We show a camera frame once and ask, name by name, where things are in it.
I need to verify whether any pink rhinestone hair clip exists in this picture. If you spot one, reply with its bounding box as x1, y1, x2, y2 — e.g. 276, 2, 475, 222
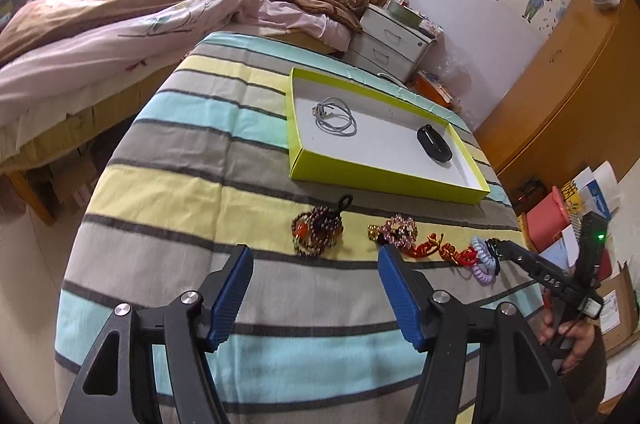
368, 214, 418, 251

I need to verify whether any lime green shallow box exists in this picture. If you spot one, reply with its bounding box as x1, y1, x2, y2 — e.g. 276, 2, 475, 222
285, 68, 490, 204

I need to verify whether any white bedside drawer cabinet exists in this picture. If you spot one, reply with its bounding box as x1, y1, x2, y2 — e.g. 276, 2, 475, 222
343, 5, 436, 84

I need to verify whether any purple spiral hair tie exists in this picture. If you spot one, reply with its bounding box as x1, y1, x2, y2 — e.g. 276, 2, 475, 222
468, 235, 501, 288

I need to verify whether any striped table cloth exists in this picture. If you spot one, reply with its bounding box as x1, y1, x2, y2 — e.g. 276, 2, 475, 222
54, 32, 522, 423

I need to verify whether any wooden wardrobe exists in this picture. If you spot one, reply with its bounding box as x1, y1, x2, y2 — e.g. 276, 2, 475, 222
475, 0, 639, 211

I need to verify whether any grey coiled cable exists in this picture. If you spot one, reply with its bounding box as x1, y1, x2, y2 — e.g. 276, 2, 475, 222
311, 96, 358, 137

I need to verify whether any dark red bead bracelet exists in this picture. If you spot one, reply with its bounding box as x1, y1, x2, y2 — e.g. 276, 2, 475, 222
290, 193, 355, 257

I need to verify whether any red gold charm ornament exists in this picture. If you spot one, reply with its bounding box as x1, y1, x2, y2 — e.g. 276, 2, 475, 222
438, 243, 477, 268

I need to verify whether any green tin on cabinet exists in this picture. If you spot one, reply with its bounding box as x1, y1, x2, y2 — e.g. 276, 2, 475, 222
386, 0, 423, 29

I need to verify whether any pink floral duvet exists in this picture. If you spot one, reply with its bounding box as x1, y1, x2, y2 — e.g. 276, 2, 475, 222
1, 0, 350, 125

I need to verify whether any pink plastic container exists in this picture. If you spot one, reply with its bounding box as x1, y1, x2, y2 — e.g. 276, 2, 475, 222
525, 186, 570, 252

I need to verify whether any person's right hand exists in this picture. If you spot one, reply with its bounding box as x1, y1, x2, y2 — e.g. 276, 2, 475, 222
538, 306, 597, 373

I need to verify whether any black fitness band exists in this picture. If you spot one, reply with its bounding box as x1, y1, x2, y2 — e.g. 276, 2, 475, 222
416, 124, 452, 163

